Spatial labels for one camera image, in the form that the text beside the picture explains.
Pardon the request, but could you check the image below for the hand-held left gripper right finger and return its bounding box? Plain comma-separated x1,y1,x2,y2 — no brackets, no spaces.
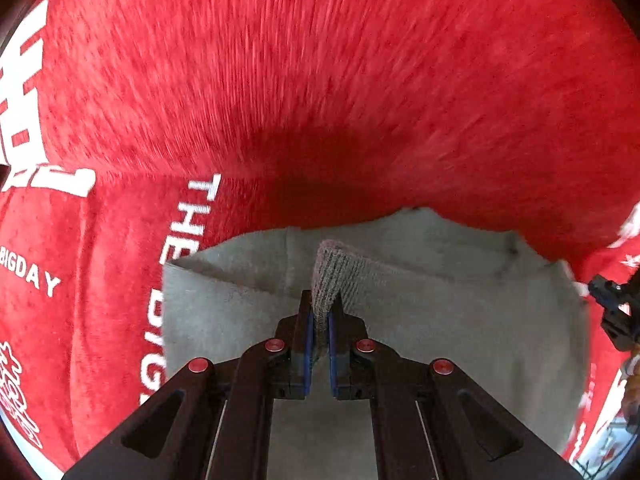
327,292,586,480

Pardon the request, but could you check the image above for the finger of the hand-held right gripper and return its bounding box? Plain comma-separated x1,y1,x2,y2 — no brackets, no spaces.
587,275,640,311
600,305,640,352

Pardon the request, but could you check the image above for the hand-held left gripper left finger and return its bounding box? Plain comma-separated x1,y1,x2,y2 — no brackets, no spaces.
62,290,316,480

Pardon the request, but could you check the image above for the grey sweater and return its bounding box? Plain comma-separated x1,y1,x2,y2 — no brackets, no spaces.
162,205,593,480

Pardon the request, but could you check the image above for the red printed blanket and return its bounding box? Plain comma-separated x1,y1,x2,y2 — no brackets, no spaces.
0,0,640,476

